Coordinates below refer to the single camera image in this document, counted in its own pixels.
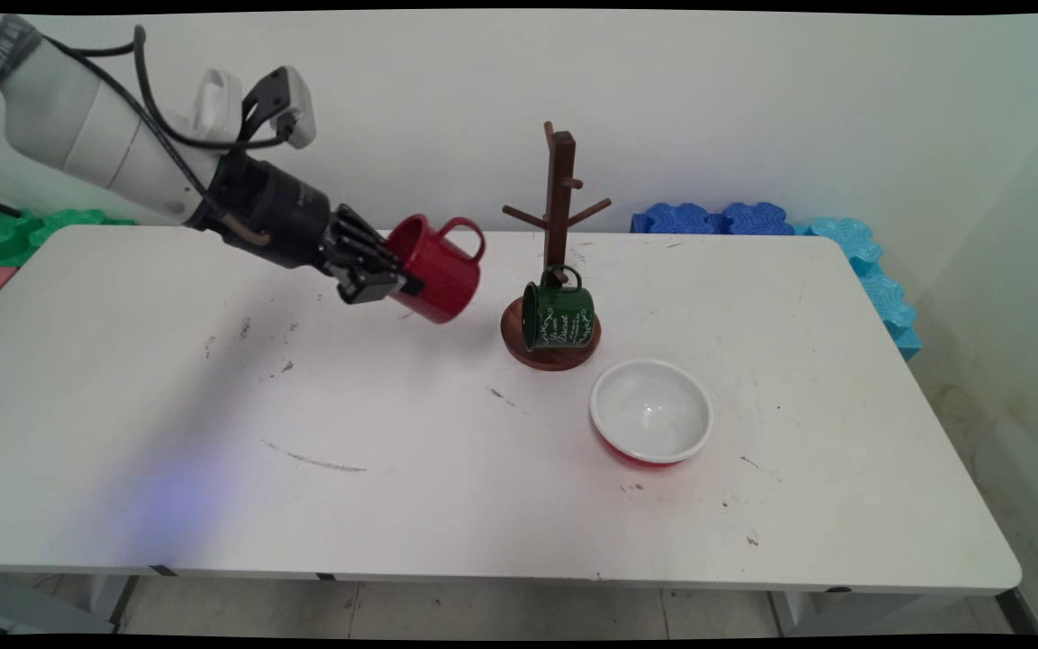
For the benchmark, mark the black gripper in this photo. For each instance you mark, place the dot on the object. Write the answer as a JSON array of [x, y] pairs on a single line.
[[271, 212]]

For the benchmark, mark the red enamel mug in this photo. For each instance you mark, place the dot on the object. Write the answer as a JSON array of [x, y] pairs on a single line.
[[442, 275]]

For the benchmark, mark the green enamel mug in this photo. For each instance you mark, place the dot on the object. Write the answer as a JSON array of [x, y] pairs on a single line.
[[564, 315]]

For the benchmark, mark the brown wooden mug tree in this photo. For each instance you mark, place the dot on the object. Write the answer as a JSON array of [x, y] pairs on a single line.
[[560, 180]]

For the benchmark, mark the dark blue foam tile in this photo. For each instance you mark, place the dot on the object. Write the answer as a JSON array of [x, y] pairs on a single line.
[[756, 219], [677, 219]]

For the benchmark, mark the red bowl white inside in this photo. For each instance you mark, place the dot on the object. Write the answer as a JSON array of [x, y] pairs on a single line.
[[650, 410]]

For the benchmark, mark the green foam tile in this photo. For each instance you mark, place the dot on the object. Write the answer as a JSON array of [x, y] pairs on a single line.
[[5, 236]]

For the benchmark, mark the light blue foam tile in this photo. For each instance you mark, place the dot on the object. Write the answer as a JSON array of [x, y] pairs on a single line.
[[879, 288]]

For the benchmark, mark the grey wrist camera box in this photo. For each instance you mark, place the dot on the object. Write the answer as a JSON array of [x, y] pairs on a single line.
[[289, 104]]

